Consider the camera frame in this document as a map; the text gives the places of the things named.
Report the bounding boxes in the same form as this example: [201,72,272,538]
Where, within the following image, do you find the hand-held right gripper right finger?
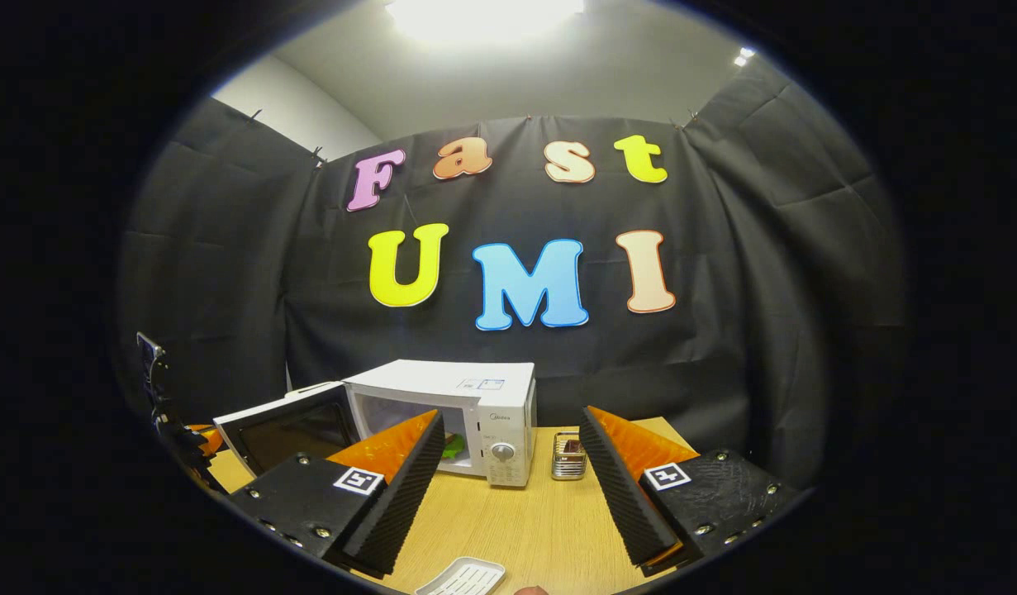
[580,405,798,577]

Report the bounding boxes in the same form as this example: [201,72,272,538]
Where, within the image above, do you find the white microwave oven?
[213,359,538,488]

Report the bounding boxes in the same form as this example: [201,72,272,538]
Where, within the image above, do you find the black backdrop cloth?
[116,58,910,488]

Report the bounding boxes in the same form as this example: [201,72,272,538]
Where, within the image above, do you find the metal utensil holder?
[551,431,588,481]

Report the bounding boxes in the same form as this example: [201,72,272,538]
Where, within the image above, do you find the large ceiling light panel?
[384,0,587,44]

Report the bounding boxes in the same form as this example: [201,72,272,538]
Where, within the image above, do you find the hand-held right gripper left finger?
[227,409,445,579]

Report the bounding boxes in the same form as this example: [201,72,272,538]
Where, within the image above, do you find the white plastic tray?
[415,556,506,595]

